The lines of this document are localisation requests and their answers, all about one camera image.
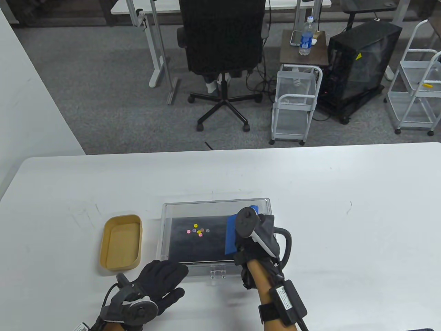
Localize black computer tower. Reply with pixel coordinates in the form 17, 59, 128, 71
317, 19, 403, 124

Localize person's right hand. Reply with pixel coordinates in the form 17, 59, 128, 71
234, 214, 286, 290

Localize person's right forearm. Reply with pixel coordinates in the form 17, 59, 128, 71
247, 260, 300, 331

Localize white wire mesh cart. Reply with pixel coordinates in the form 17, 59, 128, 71
384, 19, 441, 136

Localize black right hand controller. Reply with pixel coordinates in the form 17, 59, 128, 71
235, 207, 293, 273

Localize white desk with metal legs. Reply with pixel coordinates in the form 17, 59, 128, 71
110, 0, 332, 105

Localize white cart with brown top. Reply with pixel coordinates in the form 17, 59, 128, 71
269, 29, 329, 145

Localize group of colourful buttons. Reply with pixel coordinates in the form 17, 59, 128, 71
186, 223, 211, 238

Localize black floor cables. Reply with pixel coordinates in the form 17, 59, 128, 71
246, 52, 276, 95

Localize black office chair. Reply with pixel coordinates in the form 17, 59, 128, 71
176, 0, 269, 132

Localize clear water bottle blue label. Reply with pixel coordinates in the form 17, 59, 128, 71
298, 16, 316, 56

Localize black right wrist sensor box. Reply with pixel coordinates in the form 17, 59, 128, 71
269, 280, 308, 324

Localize tan bento box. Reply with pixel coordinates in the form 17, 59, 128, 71
99, 214, 143, 271

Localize black left hand controller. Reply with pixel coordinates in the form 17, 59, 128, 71
100, 273, 159, 326

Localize black desk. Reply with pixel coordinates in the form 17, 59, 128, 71
339, 0, 407, 30

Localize black drawer liner mat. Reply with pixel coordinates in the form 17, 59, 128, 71
168, 215, 238, 264

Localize person's left hand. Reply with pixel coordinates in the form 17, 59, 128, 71
91, 260, 189, 331

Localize black hand controller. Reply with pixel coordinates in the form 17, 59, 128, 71
100, 273, 159, 326
235, 207, 293, 273

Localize blue scraper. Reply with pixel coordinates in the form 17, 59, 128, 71
224, 205, 259, 255

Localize clear drawer organizer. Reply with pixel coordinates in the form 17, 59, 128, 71
156, 198, 280, 279

